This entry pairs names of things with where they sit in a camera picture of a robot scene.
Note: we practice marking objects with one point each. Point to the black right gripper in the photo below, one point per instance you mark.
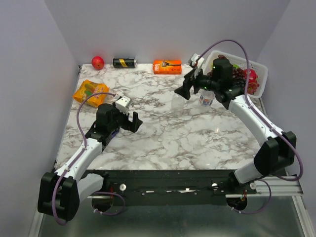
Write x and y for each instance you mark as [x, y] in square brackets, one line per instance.
[183, 91]

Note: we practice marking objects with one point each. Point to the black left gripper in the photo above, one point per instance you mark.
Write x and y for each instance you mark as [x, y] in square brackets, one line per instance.
[133, 126]

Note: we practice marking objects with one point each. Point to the clear bottle with blue label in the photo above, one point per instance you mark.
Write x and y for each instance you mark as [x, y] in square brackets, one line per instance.
[206, 98]

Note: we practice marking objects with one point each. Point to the clear unlabelled plastic bottle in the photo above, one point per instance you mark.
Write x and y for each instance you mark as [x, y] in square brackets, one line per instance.
[177, 103]

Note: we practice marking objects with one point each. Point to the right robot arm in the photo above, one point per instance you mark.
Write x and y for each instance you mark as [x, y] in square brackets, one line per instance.
[276, 146]

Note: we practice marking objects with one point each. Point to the purple toothpaste box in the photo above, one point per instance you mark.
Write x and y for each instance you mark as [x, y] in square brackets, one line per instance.
[114, 133]

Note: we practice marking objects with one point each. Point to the orange razor box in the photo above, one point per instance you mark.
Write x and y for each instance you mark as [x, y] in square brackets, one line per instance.
[167, 67]

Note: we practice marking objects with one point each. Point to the orange snack bag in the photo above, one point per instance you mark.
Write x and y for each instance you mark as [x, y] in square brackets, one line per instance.
[88, 88]

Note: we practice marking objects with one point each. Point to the black drink can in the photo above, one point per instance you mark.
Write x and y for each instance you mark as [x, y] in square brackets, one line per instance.
[124, 62]

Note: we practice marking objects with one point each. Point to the red lychee cluster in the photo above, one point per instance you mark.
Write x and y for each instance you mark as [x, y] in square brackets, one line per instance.
[252, 88]

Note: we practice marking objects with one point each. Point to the pink dragon fruit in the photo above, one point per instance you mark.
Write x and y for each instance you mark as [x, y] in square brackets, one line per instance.
[253, 77]

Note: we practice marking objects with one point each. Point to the red apple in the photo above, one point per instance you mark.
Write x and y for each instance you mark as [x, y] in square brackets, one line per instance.
[97, 63]

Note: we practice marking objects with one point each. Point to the white plastic basket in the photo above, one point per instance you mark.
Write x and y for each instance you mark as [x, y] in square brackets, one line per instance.
[261, 70]

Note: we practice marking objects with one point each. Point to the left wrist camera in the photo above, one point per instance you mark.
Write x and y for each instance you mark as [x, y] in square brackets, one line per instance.
[123, 104]

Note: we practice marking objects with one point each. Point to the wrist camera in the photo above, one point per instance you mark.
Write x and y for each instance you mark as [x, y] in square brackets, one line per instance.
[123, 104]
[196, 62]

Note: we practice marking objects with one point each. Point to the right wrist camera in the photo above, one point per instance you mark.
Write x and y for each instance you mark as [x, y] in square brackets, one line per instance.
[196, 62]

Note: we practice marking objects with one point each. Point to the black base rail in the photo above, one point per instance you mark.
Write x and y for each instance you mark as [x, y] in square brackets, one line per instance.
[161, 187]

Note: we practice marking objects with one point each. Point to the aluminium frame rail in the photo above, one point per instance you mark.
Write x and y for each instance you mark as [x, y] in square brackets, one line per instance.
[278, 187]

